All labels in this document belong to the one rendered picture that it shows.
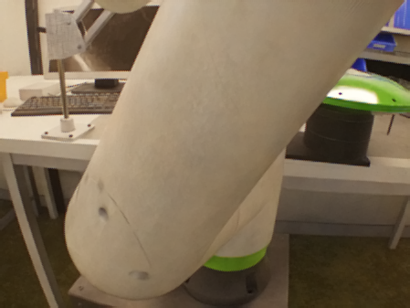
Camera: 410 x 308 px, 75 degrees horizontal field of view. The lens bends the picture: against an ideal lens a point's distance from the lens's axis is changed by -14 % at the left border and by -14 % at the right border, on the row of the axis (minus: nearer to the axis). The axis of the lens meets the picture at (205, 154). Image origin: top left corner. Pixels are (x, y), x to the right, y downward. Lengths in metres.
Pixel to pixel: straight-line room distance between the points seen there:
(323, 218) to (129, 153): 1.80
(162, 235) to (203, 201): 0.04
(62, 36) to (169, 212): 0.58
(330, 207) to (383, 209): 0.36
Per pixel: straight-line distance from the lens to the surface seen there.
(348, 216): 1.96
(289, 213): 1.86
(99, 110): 0.90
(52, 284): 1.20
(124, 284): 0.25
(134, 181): 0.17
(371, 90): 0.56
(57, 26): 0.71
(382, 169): 0.69
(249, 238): 0.39
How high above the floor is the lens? 1.16
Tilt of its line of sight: 24 degrees down
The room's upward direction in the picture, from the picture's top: 2 degrees clockwise
